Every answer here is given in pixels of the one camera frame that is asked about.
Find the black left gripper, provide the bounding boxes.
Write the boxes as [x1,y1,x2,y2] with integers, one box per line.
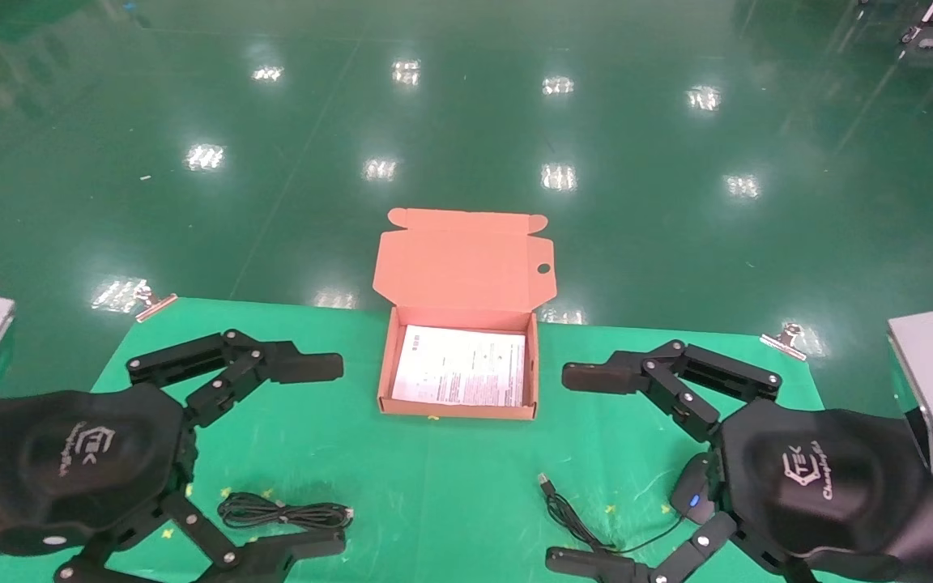
[0,329,347,583]

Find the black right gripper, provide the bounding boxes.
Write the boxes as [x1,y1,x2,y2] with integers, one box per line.
[714,397,933,582]

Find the metal binder clip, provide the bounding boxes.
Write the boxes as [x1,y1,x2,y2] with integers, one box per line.
[760,323,807,361]
[136,290,178,322]

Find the black data cable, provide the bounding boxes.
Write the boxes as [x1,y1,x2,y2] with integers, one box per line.
[217,492,354,531]

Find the green table cloth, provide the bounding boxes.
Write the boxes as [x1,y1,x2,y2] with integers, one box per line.
[0,297,897,583]

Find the orange cardboard box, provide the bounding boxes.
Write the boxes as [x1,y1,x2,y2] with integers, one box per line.
[373,208,555,420]

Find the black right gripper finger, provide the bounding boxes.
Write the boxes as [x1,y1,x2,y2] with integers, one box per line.
[561,340,783,442]
[545,510,820,583]

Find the white printed instruction sheet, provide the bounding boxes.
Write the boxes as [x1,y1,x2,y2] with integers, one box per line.
[392,325,526,407]

